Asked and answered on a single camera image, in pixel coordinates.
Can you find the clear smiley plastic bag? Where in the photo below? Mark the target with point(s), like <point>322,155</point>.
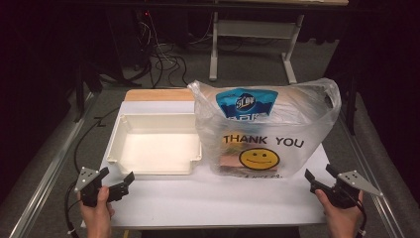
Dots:
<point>297,112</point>

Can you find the aluminium floor rail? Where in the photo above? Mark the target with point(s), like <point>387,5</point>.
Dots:
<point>379,211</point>
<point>49,168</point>

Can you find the person's left hand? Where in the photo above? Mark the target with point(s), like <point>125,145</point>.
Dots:
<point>97,219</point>

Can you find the white table board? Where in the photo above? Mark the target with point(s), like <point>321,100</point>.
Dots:
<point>198,205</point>

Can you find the black stand legs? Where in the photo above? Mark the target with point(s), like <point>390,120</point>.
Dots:
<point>89,82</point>
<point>351,95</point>

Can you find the person's right hand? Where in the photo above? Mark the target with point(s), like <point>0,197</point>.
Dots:
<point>343,221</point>

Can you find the white plastic bin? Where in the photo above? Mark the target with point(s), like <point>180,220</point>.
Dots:
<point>155,148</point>

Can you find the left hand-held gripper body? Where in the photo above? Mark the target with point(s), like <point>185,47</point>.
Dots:
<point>87,185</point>

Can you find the blue snack pouch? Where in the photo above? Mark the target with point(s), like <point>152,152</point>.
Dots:
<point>246,102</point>

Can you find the white-legged desk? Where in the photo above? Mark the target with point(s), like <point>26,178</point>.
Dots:
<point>254,29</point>

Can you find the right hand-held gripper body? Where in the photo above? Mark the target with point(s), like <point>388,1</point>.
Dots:
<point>346,193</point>

